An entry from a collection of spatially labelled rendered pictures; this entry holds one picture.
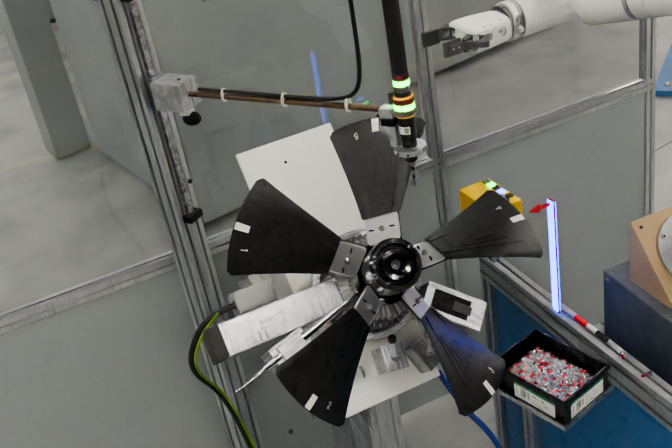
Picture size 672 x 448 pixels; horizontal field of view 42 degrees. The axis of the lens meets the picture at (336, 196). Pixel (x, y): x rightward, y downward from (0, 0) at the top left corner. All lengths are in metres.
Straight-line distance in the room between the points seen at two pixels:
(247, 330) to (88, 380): 0.84
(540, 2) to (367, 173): 0.53
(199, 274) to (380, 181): 0.68
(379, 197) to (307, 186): 0.27
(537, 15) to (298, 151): 0.70
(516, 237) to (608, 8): 0.57
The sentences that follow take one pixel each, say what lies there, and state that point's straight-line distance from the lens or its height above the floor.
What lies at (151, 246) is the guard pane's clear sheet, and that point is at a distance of 2.55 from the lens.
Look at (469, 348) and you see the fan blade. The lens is 2.01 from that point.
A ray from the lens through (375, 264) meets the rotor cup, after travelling 1.89.
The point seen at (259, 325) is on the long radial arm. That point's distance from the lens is 1.99.
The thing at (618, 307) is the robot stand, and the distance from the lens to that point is 2.36.
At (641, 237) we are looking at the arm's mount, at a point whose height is 1.07.
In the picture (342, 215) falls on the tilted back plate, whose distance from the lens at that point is 2.19.
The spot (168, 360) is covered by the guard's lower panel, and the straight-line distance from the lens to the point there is 2.74.
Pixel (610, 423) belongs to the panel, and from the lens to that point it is 2.38.
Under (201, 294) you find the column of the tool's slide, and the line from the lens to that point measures 2.46.
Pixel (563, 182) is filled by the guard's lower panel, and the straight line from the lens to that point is 3.15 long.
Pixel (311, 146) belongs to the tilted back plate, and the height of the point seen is 1.33.
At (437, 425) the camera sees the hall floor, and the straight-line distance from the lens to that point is 3.28.
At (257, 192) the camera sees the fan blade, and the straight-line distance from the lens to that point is 1.89.
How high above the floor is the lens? 2.27
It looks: 29 degrees down
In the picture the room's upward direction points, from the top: 11 degrees counter-clockwise
